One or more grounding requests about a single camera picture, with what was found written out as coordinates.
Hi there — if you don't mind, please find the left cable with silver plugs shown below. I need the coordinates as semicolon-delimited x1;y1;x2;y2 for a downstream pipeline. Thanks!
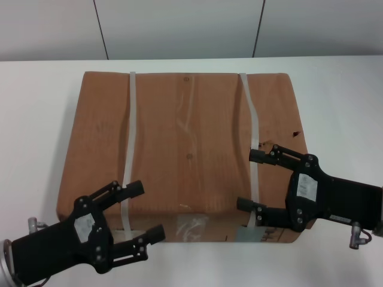
28;217;49;236

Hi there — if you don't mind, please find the clear crumpled tape patch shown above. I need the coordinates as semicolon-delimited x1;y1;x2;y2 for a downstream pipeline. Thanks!
176;215;209;242

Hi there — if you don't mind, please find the white plastic packing strap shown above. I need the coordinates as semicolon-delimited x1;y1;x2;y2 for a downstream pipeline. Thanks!
119;71;138;242
238;72;262;230

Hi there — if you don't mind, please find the cable with silver plugs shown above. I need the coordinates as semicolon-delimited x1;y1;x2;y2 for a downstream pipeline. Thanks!
348;222;373;249
28;217;49;236

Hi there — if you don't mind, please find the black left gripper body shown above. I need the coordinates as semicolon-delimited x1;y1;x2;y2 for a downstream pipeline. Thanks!
11;195;115;282

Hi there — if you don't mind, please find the right cable with silver plugs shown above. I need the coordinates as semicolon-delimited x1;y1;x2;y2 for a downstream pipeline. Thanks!
348;222;373;249

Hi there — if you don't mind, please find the brown cardboard box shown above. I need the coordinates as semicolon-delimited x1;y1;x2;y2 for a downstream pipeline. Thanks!
55;71;318;245

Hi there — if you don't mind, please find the grey tape patch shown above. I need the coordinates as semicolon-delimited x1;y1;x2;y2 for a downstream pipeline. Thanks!
236;227;266;242

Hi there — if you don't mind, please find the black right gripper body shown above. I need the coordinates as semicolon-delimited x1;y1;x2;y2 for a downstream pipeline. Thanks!
285;153;383;233

